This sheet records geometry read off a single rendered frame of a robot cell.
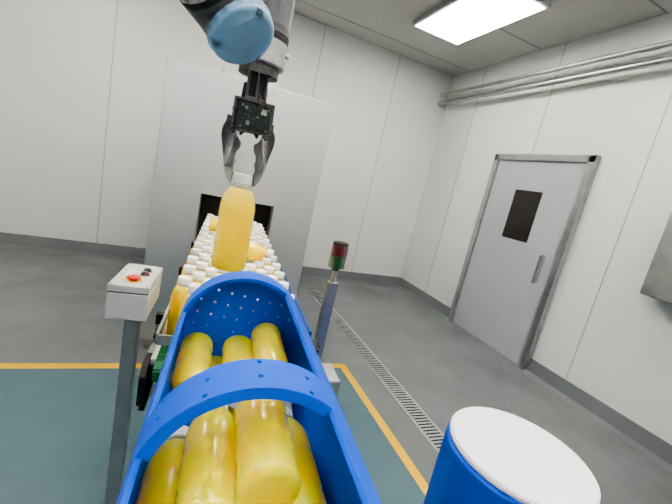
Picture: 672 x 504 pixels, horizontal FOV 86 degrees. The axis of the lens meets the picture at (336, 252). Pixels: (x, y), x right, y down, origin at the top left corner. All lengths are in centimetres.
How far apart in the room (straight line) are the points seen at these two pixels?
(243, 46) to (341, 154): 480
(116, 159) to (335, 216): 287
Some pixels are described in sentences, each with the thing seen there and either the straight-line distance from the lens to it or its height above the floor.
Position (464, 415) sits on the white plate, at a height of 104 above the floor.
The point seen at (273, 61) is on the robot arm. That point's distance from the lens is 71.
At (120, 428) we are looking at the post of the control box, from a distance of 142.
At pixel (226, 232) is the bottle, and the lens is 74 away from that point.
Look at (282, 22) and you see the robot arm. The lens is 74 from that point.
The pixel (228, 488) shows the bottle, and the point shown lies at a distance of 47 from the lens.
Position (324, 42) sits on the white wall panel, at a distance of 542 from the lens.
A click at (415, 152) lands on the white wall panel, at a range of 590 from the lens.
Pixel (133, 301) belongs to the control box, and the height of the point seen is 106.
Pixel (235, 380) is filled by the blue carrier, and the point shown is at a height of 123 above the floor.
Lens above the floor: 148
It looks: 11 degrees down
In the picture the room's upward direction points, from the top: 12 degrees clockwise
